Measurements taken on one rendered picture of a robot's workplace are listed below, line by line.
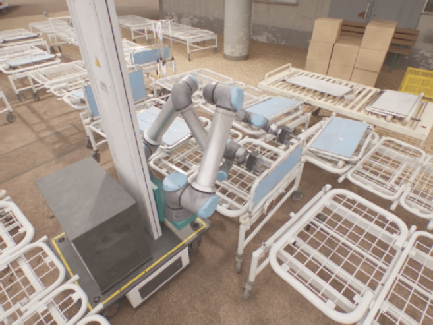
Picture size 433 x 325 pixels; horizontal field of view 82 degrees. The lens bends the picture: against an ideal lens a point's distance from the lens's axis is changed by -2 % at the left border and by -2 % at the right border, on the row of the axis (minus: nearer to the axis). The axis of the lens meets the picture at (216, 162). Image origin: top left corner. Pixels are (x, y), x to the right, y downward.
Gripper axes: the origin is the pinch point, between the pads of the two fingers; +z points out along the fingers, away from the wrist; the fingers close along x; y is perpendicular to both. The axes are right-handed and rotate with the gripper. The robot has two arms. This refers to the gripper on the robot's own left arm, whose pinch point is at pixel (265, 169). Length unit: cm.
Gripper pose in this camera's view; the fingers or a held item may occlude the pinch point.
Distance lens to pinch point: 164.5
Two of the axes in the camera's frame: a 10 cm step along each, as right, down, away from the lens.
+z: 7.5, 5.3, -4.0
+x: -1.3, 7.1, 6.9
